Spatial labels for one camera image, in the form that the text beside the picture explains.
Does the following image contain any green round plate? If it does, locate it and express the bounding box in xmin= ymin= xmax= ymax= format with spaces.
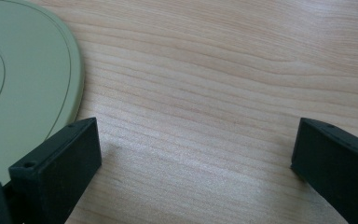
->
xmin=0 ymin=0 xmax=86 ymax=188

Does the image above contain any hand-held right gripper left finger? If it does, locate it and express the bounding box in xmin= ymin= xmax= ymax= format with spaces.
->
xmin=7 ymin=117 xmax=103 ymax=224

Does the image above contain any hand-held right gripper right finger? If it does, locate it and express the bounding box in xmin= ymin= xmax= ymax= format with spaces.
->
xmin=290 ymin=117 xmax=358 ymax=224

